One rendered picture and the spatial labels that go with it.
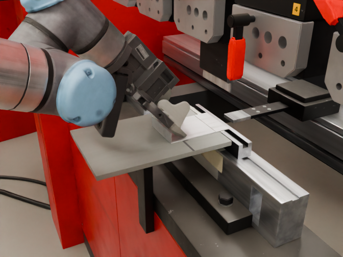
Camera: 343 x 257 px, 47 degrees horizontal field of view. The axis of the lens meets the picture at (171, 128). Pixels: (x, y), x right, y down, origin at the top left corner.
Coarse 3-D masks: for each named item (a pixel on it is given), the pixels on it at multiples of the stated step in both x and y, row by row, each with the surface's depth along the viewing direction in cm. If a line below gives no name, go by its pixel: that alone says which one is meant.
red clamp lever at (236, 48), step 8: (232, 16) 54; (240, 16) 54; (248, 16) 55; (232, 24) 54; (240, 24) 55; (248, 24) 55; (240, 32) 56; (232, 40) 56; (240, 40) 56; (232, 48) 56; (240, 48) 56; (232, 56) 57; (240, 56) 57; (232, 64) 57; (240, 64) 57; (232, 72) 58; (240, 72) 58; (232, 80) 59
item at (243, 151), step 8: (200, 112) 87; (208, 112) 85; (232, 128) 78; (232, 136) 77; (240, 136) 75; (232, 144) 74; (240, 144) 72; (248, 144) 73; (232, 152) 75; (240, 152) 73; (248, 152) 74
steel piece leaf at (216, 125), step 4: (196, 116) 83; (200, 116) 83; (204, 116) 83; (208, 116) 83; (204, 120) 81; (208, 120) 81; (212, 120) 81; (216, 120) 81; (208, 124) 79; (212, 124) 79; (216, 124) 79; (220, 124) 79; (212, 128) 78; (216, 128) 78; (220, 128) 78; (224, 128) 78; (228, 128) 78; (216, 132) 77
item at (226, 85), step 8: (200, 48) 78; (208, 48) 76; (216, 48) 73; (224, 48) 71; (200, 56) 79; (208, 56) 76; (216, 56) 74; (224, 56) 71; (200, 64) 80; (208, 64) 77; (216, 64) 74; (224, 64) 72; (208, 72) 79; (216, 72) 75; (224, 72) 72; (216, 80) 77; (224, 80) 73; (224, 88) 75
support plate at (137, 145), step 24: (120, 120) 81; (144, 120) 81; (96, 144) 72; (120, 144) 72; (144, 144) 72; (168, 144) 72; (192, 144) 72; (216, 144) 72; (96, 168) 65; (120, 168) 65
